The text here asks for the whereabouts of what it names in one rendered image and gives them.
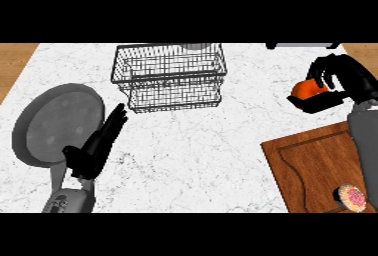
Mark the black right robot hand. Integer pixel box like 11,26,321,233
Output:
286,53,378,115

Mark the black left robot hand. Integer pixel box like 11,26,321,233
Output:
60,102,129,181

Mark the orange squash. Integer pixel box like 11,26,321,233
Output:
290,79,330,101

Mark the brown wooden cutting board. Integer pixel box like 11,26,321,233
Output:
259,120,378,214

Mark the grey frying pan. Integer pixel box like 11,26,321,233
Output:
10,82,107,194

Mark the pink frosted cupcake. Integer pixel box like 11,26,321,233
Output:
333,183,368,212

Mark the black wire tiered basket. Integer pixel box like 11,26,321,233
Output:
109,43,228,114

